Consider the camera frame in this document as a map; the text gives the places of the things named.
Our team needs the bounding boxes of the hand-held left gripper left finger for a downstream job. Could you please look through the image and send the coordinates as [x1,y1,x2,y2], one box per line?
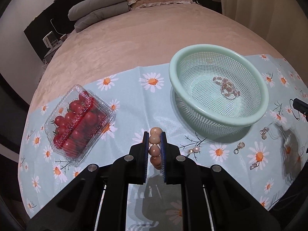
[26,131,150,231]

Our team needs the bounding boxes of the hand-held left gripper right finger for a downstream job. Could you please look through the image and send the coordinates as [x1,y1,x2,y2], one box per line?
[161,131,282,231]

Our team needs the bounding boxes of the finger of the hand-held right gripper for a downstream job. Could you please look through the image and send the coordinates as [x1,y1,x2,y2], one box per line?
[290,98,308,121]

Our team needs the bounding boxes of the peach bead bracelet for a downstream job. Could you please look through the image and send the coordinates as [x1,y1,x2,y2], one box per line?
[148,127,162,170]

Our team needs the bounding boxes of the pink crystal bead bracelet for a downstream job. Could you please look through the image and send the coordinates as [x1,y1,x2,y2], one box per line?
[221,84,241,100]

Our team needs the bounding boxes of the mint green plastic basket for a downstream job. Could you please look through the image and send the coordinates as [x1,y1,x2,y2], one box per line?
[169,44,269,136]

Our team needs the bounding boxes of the pearl earring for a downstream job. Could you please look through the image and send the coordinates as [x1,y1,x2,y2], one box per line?
[186,146,202,155]

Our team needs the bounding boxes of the silver dangling earrings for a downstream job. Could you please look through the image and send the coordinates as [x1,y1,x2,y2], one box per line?
[259,126,270,140]

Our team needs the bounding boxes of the daisy print blue cloth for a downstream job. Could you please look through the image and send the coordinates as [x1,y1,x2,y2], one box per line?
[18,53,308,231]

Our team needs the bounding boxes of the silver clasp charm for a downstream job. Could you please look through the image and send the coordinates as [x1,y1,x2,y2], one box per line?
[233,142,244,155]

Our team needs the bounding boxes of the clear box of cherry tomatoes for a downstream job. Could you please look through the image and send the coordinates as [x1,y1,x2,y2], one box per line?
[44,84,116,166]

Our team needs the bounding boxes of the cream curtain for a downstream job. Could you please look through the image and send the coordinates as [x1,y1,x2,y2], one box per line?
[218,0,277,33]

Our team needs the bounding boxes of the pink plush bedspread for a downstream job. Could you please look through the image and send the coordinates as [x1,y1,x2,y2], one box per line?
[29,1,290,117]

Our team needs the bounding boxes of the grey pillow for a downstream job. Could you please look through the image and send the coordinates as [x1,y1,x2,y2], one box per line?
[68,0,128,21]
[74,2,131,33]

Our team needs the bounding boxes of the white bedside appliance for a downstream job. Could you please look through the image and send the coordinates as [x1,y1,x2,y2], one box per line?
[43,31,61,49]

